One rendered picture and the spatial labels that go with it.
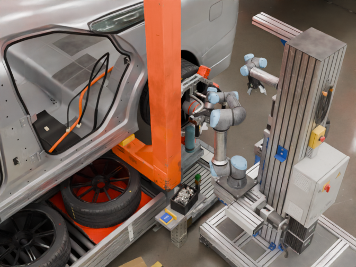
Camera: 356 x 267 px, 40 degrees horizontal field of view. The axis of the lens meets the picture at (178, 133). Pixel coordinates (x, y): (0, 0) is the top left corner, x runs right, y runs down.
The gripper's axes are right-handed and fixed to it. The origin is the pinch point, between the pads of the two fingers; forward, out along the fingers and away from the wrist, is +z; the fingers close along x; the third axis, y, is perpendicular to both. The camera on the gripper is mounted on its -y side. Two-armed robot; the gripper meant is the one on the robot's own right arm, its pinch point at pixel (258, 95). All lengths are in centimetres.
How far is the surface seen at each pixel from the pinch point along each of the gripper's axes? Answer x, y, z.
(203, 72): -41.8, 7.5, -24.3
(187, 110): -55, 25, 2
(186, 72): -50, 20, -30
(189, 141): -56, 32, 28
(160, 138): -36, 87, -6
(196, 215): -55, 52, 92
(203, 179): -69, 11, 82
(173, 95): -15, 86, -39
